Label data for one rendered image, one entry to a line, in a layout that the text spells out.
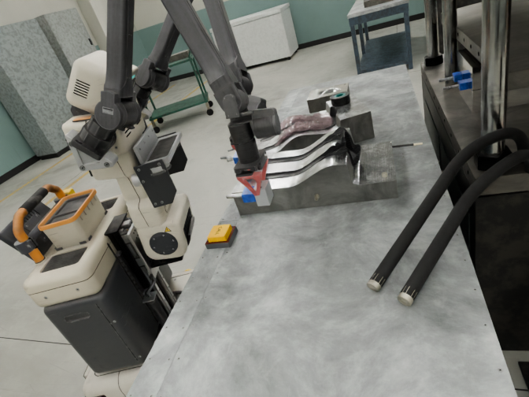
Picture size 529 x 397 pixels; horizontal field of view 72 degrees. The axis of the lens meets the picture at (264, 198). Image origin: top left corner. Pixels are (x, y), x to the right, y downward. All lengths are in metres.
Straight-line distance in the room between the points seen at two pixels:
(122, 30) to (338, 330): 0.85
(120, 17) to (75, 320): 1.03
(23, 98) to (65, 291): 5.44
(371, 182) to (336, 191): 0.10
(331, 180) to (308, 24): 7.43
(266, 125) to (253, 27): 6.94
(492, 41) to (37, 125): 6.31
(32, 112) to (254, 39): 4.12
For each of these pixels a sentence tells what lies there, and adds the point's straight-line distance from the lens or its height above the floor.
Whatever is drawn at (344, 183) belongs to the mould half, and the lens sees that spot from 1.09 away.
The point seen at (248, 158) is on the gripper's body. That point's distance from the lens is 0.95.
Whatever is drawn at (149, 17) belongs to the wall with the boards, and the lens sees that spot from 9.77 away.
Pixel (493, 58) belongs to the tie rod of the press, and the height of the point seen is 1.10.
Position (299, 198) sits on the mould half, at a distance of 1.14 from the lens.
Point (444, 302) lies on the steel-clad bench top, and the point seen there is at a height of 0.80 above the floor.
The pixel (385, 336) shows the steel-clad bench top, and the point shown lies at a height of 0.80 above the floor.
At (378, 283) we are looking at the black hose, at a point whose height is 0.82.
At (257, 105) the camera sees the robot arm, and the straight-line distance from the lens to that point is 1.14.
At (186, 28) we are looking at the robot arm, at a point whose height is 1.38.
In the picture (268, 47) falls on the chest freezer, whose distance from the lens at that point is 7.80.
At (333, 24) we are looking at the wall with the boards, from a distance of 8.35.
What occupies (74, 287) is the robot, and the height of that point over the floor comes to 0.75.
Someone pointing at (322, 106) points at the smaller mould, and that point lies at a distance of 1.91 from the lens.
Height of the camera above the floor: 1.42
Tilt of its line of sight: 29 degrees down
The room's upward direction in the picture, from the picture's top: 19 degrees counter-clockwise
